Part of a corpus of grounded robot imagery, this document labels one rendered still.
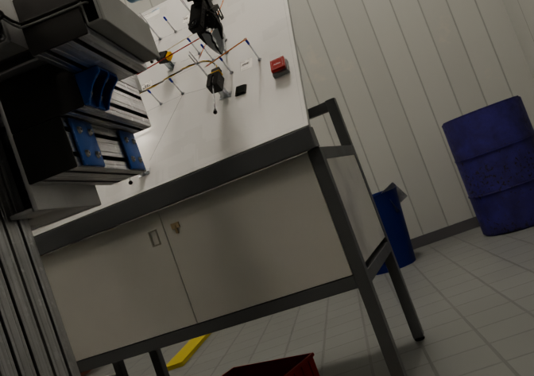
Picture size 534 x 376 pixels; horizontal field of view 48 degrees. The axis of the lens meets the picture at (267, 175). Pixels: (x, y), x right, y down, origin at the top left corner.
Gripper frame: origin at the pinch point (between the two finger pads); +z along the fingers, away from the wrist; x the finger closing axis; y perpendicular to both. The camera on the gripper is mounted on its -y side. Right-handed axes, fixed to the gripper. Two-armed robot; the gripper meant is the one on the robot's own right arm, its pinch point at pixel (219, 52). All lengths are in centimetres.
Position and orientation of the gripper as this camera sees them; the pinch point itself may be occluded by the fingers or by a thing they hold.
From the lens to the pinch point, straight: 206.1
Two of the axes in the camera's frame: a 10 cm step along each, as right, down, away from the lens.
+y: 2.4, -5.2, 8.2
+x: -8.9, 2.2, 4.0
